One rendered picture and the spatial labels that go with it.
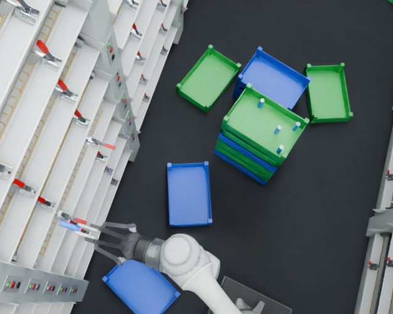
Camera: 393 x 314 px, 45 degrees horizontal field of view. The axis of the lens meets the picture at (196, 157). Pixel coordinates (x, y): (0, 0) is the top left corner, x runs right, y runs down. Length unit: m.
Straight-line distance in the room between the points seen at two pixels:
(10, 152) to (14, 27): 0.27
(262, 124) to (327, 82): 0.71
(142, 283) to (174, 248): 1.12
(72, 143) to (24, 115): 0.38
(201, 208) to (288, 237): 0.44
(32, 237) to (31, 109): 0.45
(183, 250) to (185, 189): 1.19
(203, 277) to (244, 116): 0.99
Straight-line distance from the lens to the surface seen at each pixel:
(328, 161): 2.51
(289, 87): 2.42
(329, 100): 2.63
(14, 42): 0.97
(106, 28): 1.38
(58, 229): 1.61
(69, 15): 1.20
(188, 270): 1.20
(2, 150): 1.09
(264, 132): 2.04
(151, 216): 2.33
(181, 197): 2.34
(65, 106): 1.31
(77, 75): 1.33
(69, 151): 1.46
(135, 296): 2.30
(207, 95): 2.52
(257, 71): 2.43
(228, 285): 2.06
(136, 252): 1.41
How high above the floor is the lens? 2.29
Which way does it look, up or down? 73 degrees down
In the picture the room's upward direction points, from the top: 9 degrees clockwise
